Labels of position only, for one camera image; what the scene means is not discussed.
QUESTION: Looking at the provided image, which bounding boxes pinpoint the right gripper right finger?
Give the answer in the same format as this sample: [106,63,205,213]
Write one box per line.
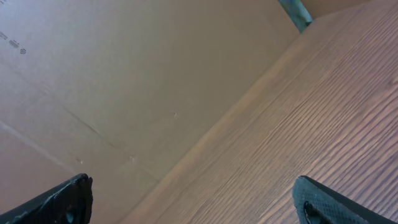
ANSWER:
[292,175,397,224]

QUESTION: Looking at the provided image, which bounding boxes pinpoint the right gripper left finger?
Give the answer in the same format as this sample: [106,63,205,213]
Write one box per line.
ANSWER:
[1,173,93,224]

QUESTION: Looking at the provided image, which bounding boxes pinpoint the cardboard backdrop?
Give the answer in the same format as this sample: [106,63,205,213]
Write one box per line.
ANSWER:
[0,0,371,224]

